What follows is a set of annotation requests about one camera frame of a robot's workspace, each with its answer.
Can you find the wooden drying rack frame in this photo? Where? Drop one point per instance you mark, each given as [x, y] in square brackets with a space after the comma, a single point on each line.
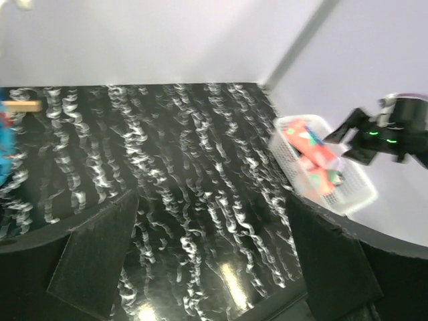
[22, 106]

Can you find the blue sea-print sock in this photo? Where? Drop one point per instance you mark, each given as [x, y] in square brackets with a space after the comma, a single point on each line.
[7, 144]

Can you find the coral pink sock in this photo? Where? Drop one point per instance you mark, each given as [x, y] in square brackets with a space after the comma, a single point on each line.
[301, 136]
[324, 180]

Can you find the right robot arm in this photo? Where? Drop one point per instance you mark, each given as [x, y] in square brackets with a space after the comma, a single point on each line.
[399, 129]

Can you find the white plastic basket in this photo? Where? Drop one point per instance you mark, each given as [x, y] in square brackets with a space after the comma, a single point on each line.
[357, 190]

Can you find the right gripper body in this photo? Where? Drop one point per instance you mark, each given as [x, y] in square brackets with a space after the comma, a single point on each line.
[354, 130]

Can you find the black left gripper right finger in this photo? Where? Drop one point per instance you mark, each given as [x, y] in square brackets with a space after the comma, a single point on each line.
[353, 272]

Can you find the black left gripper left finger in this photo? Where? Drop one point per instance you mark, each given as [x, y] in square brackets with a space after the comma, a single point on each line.
[68, 270]

